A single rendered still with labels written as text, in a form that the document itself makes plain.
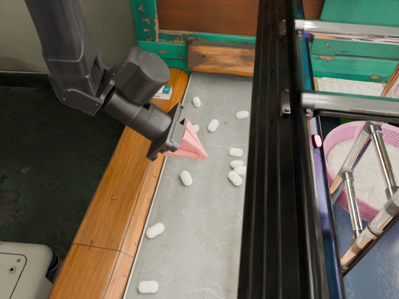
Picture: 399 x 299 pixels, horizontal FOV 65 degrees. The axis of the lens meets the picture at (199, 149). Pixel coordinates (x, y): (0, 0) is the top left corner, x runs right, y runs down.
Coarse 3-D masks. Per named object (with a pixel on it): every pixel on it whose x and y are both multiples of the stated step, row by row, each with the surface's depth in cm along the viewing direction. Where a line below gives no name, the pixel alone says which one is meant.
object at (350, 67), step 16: (144, 48) 92; (160, 48) 91; (176, 48) 90; (176, 64) 94; (320, 64) 87; (336, 64) 86; (352, 64) 85; (368, 64) 85; (384, 64) 84; (352, 80) 89; (368, 80) 88; (384, 80) 88
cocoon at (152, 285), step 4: (140, 284) 53; (144, 284) 53; (148, 284) 53; (152, 284) 53; (156, 284) 53; (140, 288) 52; (144, 288) 52; (148, 288) 52; (152, 288) 52; (156, 288) 53; (144, 292) 53; (148, 292) 53; (152, 292) 53
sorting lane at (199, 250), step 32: (192, 96) 89; (224, 96) 89; (224, 128) 80; (192, 160) 73; (224, 160) 73; (160, 192) 67; (192, 192) 67; (224, 192) 67; (192, 224) 62; (224, 224) 62; (160, 256) 58; (192, 256) 58; (224, 256) 58; (128, 288) 54; (160, 288) 54; (192, 288) 54; (224, 288) 54
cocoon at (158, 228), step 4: (156, 224) 60; (160, 224) 60; (148, 228) 60; (152, 228) 59; (156, 228) 59; (160, 228) 60; (148, 232) 59; (152, 232) 59; (156, 232) 59; (160, 232) 60; (148, 236) 59; (152, 236) 59
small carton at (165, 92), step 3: (162, 87) 84; (165, 87) 84; (168, 87) 84; (171, 87) 85; (159, 90) 84; (162, 90) 84; (165, 90) 84; (168, 90) 84; (171, 90) 85; (156, 93) 83; (159, 93) 83; (162, 93) 83; (165, 93) 83; (168, 93) 83; (171, 93) 85; (156, 96) 84; (159, 96) 84; (162, 96) 84; (165, 96) 83; (168, 96) 83; (168, 99) 84
